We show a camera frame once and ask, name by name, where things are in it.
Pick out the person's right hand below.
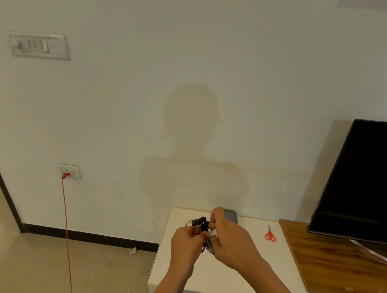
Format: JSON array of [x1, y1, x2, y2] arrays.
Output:
[[204, 205, 274, 276]]

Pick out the black television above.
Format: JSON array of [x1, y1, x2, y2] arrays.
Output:
[[306, 114, 387, 246]]

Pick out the white wall switch panel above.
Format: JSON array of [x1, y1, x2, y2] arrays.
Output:
[[4, 29, 73, 63]]

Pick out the person's left hand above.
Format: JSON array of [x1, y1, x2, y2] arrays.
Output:
[[166, 223, 212, 281]]

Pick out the white wall socket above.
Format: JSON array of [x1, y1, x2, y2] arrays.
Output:
[[55, 163, 84, 182]]

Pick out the wooden board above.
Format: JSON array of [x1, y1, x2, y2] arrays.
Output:
[[271, 218, 387, 293]]

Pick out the silver television stand leg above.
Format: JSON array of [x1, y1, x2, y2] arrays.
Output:
[[346, 239, 387, 267]]

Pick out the black earphones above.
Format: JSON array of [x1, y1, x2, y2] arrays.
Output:
[[182, 214, 219, 256]]

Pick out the clear tape roll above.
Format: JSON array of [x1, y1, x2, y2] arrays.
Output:
[[202, 230, 220, 256]]

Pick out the grey lidded container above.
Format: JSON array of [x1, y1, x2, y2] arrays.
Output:
[[221, 208, 240, 226]]

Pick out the red scissors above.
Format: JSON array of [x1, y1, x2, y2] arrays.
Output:
[[263, 223, 278, 243]]

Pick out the red power cable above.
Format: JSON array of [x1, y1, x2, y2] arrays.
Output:
[[48, 171, 86, 293]]

